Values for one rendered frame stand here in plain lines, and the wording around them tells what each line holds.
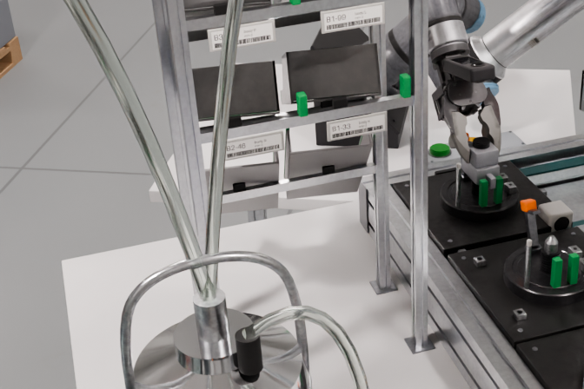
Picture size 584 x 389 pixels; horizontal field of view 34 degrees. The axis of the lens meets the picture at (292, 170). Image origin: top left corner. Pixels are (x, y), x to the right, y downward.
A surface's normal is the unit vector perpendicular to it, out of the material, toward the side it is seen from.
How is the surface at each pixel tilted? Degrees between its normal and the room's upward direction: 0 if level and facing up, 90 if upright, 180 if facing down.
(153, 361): 24
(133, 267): 0
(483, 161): 90
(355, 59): 65
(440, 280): 0
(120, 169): 0
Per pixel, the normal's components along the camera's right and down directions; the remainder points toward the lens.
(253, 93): 0.06, 0.07
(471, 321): -0.07, -0.87
